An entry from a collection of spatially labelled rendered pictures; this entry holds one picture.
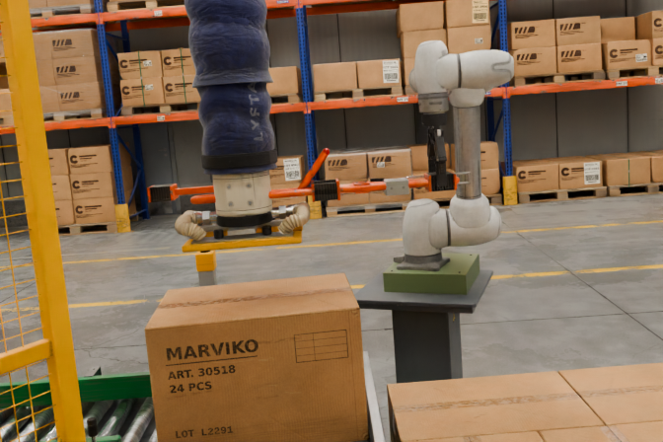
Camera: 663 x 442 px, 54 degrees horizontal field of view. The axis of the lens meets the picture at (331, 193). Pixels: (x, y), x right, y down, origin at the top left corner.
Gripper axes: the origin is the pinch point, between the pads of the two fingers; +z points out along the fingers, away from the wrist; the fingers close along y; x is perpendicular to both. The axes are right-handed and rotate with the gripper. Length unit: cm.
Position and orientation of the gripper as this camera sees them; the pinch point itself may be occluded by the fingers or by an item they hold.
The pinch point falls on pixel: (437, 180)
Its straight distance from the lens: 203.2
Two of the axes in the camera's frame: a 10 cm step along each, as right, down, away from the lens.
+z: 0.7, 9.9, 1.3
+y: 0.2, 1.3, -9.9
